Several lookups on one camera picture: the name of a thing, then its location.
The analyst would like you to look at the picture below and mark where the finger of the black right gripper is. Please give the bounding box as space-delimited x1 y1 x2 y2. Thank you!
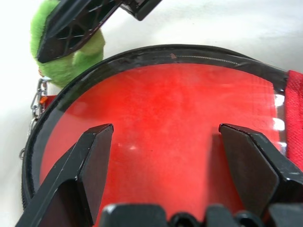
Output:
37 0 119 64

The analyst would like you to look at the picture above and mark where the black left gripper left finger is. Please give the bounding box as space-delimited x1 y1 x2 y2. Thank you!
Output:
14 123 115 227

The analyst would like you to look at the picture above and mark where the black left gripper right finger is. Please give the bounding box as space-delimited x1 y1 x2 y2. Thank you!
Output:
218 123 303 217

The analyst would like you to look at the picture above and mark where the green plush zipper charm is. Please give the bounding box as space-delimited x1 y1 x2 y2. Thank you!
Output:
29 0 106 89

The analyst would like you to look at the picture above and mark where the black paddle cover bag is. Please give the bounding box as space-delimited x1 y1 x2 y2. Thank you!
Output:
21 44 303 227

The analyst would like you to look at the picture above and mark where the red table tennis paddle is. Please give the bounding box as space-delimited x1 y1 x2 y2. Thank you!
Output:
39 63 288 213

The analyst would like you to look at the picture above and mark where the silver key chain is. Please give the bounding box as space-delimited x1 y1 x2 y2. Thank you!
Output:
18 77 50 161

